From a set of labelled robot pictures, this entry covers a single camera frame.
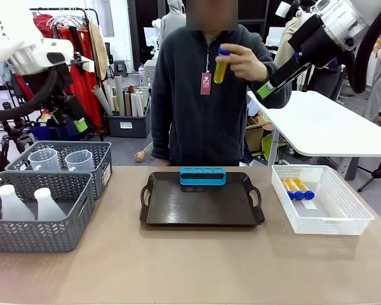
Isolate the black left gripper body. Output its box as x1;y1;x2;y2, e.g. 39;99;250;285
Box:
53;93;86;124

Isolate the large grey plastic basket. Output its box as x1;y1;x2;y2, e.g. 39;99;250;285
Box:
0;171;96;254

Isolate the dark brown plastic tray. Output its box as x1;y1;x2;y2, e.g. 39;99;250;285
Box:
139;171;266;227

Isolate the grey paper roll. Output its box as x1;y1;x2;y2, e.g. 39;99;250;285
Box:
114;75;126;117

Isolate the grey step stool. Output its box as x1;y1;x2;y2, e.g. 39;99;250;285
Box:
114;59;128;77

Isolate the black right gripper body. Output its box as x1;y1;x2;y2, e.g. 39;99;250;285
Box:
287;14;347;69

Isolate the white plastic flask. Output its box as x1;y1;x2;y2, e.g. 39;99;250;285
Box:
34;187;67;222
0;184;36;222

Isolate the white table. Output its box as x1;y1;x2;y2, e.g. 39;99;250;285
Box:
246;90;381;166

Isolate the brown paper roll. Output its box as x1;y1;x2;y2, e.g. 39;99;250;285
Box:
123;91;133;117

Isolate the black clothes rack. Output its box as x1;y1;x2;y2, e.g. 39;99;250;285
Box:
30;6;105;140

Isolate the green plastic object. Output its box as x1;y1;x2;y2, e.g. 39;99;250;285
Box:
260;133;286;161

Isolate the grey plastic basket with label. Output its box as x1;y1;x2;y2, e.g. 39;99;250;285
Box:
4;140;113;201

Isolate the white perforated plastic basket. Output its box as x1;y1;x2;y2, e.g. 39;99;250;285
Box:
271;164;375;236

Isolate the grey hoodie mannequin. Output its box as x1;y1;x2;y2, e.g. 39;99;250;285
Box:
160;0;187;51

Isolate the white paper roll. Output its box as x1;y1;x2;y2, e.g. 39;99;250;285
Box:
130;91;140;117

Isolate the person in dark fleece jacket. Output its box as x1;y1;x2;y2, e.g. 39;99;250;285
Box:
150;24;293;168

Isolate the maroon hang tag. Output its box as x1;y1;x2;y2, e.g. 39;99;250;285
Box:
199;72;213;96

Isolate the blue tube rack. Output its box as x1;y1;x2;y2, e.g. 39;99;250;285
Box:
179;166;227;187

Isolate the clear plastic measuring beaker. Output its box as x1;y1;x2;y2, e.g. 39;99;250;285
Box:
65;150;95;172
27;148;62;172

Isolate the person's left hand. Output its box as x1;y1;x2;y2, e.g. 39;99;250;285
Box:
228;43;271;82

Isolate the grey storage bin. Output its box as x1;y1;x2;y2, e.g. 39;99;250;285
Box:
106;98;152;139

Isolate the person's left forearm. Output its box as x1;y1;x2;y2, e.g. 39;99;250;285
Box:
246;58;293;109

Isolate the beige coat on mannequin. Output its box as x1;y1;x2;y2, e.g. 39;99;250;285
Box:
274;17;302;69

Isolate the cardboard box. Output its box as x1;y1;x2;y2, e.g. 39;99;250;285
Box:
244;116;274;153

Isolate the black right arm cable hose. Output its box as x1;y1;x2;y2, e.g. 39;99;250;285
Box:
349;0;381;95

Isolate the black floor stand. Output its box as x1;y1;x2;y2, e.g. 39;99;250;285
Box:
357;157;381;193

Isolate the beige hanging garment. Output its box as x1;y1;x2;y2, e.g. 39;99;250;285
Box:
88;18;109;81

